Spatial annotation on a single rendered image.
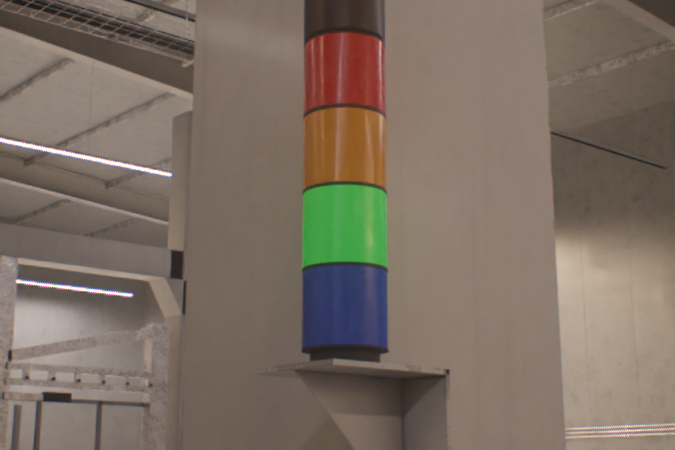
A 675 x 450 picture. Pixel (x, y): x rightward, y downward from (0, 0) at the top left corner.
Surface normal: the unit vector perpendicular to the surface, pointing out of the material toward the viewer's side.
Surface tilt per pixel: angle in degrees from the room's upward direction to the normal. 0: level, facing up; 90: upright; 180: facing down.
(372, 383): 90
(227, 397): 90
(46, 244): 90
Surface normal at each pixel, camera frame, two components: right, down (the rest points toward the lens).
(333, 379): 0.65, -0.18
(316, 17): -0.71, -0.18
